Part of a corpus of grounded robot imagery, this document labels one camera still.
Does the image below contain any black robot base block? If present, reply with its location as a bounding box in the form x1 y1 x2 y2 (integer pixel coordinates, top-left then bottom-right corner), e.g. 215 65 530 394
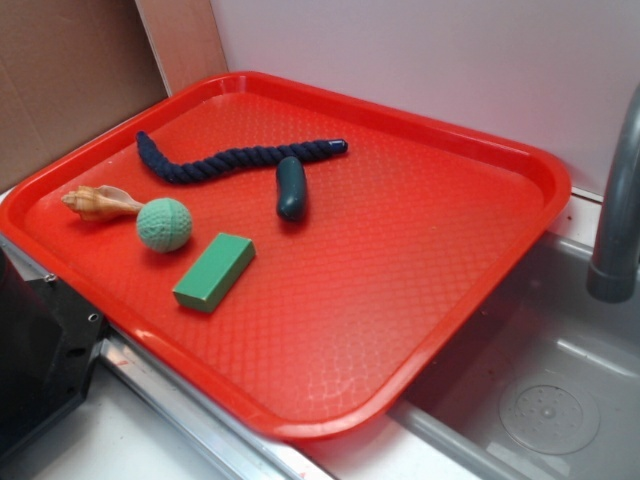
1 253 106 461

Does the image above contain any tan spiral sea shell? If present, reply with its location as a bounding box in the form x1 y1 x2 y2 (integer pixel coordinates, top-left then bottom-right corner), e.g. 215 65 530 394
61 185 144 222

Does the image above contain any red plastic tray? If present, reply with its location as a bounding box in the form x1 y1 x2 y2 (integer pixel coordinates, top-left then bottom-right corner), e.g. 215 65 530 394
1 72 571 440

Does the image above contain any dark green toy cucumber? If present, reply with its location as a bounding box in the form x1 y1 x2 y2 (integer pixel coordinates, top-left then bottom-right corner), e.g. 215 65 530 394
276 157 308 221

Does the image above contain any green wooden block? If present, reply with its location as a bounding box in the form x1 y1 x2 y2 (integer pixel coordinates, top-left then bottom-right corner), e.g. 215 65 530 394
173 233 256 313

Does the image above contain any green dimpled ball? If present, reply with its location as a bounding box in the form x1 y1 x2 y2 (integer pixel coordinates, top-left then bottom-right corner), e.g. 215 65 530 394
136 198 193 253

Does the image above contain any grey plastic toy sink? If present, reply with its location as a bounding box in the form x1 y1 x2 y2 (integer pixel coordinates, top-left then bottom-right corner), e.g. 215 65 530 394
305 234 639 479

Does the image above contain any grey toy faucet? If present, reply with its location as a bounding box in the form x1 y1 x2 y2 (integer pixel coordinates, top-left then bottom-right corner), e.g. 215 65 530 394
587 91 639 303

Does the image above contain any brown cardboard panel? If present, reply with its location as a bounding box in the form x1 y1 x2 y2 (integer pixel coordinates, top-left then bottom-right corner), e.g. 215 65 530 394
1 1 227 191

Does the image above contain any navy blue twisted rope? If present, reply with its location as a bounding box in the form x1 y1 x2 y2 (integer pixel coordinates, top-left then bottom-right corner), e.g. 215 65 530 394
135 130 350 186

